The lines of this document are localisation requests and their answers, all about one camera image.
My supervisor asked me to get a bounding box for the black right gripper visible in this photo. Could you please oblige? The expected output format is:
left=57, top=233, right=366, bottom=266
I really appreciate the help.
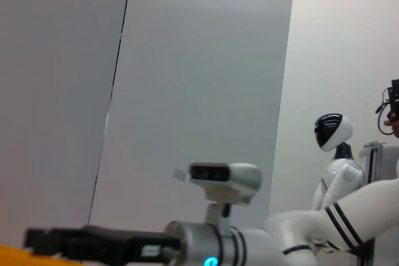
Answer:
left=24, top=224, right=183, bottom=264

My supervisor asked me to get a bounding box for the bystander hand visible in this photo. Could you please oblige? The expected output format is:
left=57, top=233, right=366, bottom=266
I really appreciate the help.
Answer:
left=383, top=118, right=399, bottom=140

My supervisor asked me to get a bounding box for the yellow plastic bin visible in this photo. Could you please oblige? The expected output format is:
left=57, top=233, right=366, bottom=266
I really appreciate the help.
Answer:
left=0, top=243, right=87, bottom=266

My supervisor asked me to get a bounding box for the white humanoid robot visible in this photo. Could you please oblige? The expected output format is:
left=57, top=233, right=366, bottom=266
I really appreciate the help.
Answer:
left=310, top=112, right=365, bottom=212

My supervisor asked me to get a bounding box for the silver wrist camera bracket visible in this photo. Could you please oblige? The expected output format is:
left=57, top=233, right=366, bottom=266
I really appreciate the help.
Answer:
left=203, top=202, right=232, bottom=228

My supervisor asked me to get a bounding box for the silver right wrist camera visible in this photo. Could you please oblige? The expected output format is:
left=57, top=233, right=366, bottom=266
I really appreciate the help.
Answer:
left=188, top=162, right=262, bottom=207

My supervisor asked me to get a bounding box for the grey metal frame stand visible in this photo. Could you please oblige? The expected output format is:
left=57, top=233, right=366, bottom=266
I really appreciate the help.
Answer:
left=350, top=141, right=399, bottom=266

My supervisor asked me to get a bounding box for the black handheld controller with cable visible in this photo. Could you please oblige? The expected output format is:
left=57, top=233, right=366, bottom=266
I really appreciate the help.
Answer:
left=375, top=78, right=399, bottom=136

